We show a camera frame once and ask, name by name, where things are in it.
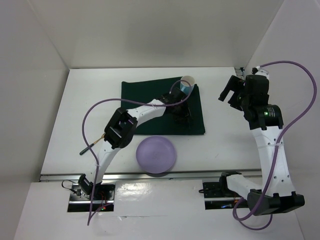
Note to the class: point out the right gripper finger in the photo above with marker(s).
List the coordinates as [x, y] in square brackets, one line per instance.
[235, 103]
[234, 84]

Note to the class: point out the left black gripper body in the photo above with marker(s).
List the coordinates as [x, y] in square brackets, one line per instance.
[179, 111]

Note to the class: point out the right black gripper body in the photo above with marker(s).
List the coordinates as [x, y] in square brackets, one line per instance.
[244, 99]

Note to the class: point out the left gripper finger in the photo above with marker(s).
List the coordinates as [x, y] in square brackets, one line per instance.
[188, 111]
[182, 120]

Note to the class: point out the blue mug white inside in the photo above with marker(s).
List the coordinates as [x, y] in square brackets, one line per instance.
[187, 84]

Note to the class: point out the dark green cloth napkin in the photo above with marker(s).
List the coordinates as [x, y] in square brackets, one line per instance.
[146, 91]

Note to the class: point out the lilac plastic plate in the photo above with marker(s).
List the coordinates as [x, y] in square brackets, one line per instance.
[156, 154]

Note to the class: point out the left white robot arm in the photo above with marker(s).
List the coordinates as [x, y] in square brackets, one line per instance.
[120, 130]

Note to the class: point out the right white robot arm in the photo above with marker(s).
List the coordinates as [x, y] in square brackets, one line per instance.
[276, 194]

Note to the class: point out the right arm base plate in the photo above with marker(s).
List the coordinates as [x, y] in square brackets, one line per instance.
[217, 199]

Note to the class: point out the gold fork green handle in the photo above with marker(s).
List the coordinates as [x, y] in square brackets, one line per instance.
[91, 145]

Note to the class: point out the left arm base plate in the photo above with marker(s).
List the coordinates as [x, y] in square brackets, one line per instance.
[79, 201]

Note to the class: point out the aluminium rail front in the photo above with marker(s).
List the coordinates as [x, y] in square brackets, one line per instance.
[177, 175]

